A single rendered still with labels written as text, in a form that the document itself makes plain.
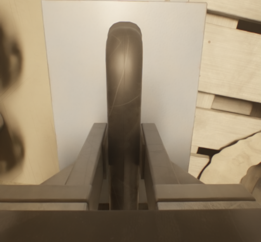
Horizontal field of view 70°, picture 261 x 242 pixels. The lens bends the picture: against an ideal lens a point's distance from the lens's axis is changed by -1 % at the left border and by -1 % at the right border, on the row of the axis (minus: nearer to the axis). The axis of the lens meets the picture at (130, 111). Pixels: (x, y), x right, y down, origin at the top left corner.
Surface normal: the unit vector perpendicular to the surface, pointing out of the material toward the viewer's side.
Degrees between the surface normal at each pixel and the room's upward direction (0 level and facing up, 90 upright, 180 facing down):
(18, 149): 0
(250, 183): 90
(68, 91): 0
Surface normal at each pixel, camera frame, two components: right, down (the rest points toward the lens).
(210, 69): 0.02, 0.29
